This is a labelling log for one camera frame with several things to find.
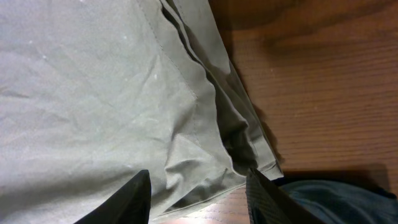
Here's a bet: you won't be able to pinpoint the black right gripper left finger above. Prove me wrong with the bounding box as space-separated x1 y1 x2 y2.
76 170 151 224

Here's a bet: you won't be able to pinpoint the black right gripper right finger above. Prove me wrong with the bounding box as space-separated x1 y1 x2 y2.
246 168 323 224

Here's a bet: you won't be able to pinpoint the khaki shorts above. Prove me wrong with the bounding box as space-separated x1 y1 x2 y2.
1 0 283 223

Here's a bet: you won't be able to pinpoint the folded navy blue shorts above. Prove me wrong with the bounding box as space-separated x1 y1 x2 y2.
279 180 397 224

